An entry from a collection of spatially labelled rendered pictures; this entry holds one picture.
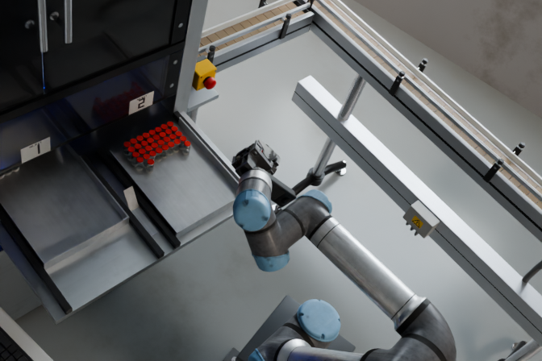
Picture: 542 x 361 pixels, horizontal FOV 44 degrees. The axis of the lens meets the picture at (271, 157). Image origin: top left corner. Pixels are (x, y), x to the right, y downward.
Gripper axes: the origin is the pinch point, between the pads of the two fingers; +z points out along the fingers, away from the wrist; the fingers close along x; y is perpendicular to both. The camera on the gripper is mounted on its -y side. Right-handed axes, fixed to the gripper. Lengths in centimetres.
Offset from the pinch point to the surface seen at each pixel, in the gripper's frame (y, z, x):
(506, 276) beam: -111, 60, -24
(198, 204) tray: -6.9, 20.8, 31.4
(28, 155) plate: 36, 8, 53
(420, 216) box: -79, 76, -10
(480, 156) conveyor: -62, 59, -41
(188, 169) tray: 1.0, 30.9, 30.8
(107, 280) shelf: -1, -7, 53
